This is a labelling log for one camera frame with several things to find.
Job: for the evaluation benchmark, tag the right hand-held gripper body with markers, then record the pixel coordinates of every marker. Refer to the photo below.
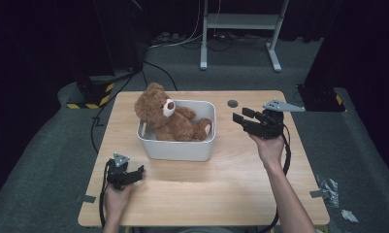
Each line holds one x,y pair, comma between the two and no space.
268,124

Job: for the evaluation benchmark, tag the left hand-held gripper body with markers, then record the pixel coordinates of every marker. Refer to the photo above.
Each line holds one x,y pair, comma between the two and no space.
117,173

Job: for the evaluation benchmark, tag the white plastic bin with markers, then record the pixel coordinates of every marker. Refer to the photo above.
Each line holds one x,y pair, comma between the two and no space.
177,150

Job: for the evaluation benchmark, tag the brown teddy bear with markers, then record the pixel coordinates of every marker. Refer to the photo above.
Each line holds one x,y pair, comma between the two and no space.
169,123

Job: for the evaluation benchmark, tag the person's right hand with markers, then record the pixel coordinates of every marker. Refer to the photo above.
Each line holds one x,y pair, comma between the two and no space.
269,150

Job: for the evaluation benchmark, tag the grey tape strip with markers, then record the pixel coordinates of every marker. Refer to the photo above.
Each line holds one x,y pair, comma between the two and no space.
87,198
318,193

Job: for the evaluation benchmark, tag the black stand with striped base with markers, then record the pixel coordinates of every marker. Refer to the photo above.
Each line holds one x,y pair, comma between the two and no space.
93,93
321,98

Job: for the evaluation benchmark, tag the crumpled clear plastic wrap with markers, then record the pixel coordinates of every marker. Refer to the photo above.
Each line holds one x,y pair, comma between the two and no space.
329,191

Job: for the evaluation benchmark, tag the white metal stand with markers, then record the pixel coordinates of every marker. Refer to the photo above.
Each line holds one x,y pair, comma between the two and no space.
240,21

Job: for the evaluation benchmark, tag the crumpled white paper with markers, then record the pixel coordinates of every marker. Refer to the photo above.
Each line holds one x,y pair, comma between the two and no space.
349,216

